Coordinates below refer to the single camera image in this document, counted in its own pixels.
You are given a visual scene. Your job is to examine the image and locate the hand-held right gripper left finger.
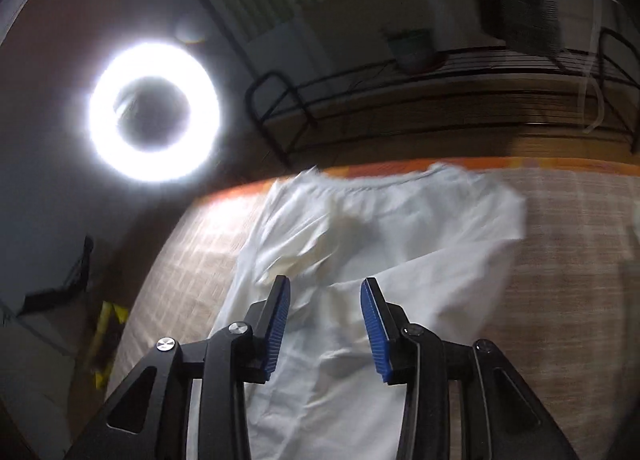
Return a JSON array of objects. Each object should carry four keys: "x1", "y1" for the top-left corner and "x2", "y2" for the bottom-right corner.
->
[{"x1": 65, "y1": 275, "x2": 292, "y2": 460}]

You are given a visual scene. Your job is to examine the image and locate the black metal clothes rack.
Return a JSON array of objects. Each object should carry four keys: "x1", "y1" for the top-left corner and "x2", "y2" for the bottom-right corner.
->
[{"x1": 245, "y1": 25, "x2": 640, "y2": 168}]

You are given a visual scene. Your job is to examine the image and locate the ring light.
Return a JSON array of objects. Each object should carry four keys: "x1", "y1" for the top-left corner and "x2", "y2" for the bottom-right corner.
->
[{"x1": 87, "y1": 40, "x2": 221, "y2": 172}]

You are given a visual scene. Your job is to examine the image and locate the black stand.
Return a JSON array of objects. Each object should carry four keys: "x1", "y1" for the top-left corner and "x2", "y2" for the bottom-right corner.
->
[{"x1": 17, "y1": 235, "x2": 97, "y2": 318}]

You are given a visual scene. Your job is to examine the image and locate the potted plant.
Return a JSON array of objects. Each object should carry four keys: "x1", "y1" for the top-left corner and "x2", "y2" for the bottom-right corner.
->
[{"x1": 382, "y1": 29, "x2": 447, "y2": 74}]

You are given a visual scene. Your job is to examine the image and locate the yellow object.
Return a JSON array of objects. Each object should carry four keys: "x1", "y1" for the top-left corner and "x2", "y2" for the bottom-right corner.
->
[{"x1": 92, "y1": 301, "x2": 130, "y2": 387}]

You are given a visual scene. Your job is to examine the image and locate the plaid beige blanket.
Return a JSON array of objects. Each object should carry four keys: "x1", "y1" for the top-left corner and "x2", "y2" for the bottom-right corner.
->
[{"x1": 105, "y1": 160, "x2": 640, "y2": 460}]

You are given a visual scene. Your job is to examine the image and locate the white lamp cable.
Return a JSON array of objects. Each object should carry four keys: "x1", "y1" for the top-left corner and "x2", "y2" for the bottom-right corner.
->
[{"x1": 575, "y1": 0, "x2": 622, "y2": 135}]

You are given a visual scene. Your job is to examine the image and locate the white t-shirt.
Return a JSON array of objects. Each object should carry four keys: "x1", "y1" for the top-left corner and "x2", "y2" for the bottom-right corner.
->
[{"x1": 207, "y1": 162, "x2": 526, "y2": 460}]

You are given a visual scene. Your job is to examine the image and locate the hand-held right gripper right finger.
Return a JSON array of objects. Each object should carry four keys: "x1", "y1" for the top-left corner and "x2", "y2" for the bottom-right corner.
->
[{"x1": 361, "y1": 277, "x2": 581, "y2": 460}]

